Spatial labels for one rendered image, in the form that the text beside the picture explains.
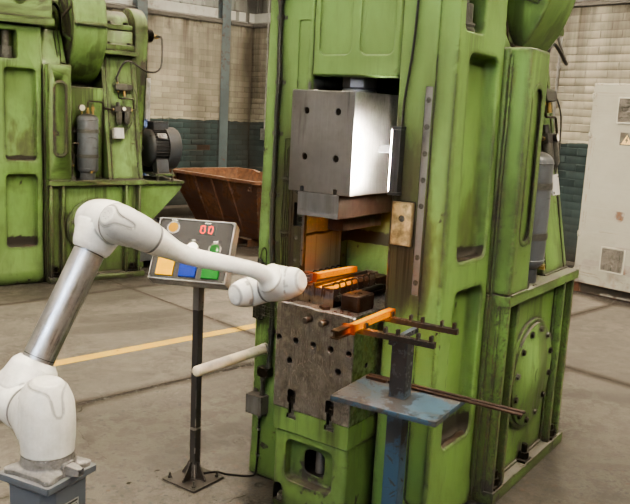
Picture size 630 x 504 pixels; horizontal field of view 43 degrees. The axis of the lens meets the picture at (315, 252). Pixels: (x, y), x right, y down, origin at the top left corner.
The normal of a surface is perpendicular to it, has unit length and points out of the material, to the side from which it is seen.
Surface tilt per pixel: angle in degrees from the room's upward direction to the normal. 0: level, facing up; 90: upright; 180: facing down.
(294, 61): 90
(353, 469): 90
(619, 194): 90
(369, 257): 90
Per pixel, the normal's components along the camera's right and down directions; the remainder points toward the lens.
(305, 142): -0.58, 0.11
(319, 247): 0.81, 0.14
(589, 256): -0.75, 0.08
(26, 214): 0.59, 0.17
